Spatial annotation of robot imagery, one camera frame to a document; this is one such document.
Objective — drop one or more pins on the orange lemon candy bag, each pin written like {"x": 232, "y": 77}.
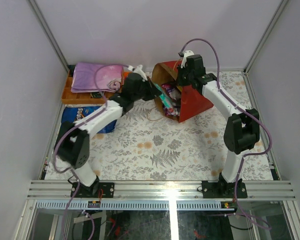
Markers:
{"x": 126, "y": 73}

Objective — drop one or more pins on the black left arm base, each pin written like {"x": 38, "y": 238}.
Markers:
{"x": 96, "y": 190}

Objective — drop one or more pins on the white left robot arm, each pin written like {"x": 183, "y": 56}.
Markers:
{"x": 73, "y": 141}

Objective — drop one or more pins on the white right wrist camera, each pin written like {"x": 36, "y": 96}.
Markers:
{"x": 186, "y": 54}

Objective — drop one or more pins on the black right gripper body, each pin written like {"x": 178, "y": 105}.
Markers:
{"x": 184, "y": 76}

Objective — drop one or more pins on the aluminium front rail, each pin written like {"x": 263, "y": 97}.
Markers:
{"x": 251, "y": 190}

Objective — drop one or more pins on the teal mint candy bag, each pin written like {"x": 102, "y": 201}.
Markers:
{"x": 166, "y": 100}

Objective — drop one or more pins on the orange wooden tray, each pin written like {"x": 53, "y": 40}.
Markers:
{"x": 84, "y": 98}

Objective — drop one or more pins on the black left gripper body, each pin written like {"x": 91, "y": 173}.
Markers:
{"x": 149, "y": 88}

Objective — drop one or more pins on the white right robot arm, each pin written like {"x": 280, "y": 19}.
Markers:
{"x": 241, "y": 132}

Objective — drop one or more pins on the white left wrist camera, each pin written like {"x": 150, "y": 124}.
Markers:
{"x": 138, "y": 69}

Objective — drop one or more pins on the red paper bag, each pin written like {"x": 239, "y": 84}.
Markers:
{"x": 192, "y": 103}

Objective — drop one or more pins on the purple candy bag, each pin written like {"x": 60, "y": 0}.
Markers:
{"x": 172, "y": 91}
{"x": 173, "y": 110}

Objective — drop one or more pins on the purple princess cloth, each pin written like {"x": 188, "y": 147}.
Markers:
{"x": 106, "y": 79}

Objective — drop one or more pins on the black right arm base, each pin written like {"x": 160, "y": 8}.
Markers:
{"x": 223, "y": 190}

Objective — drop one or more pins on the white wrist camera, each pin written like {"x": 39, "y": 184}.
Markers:
{"x": 138, "y": 69}
{"x": 186, "y": 54}

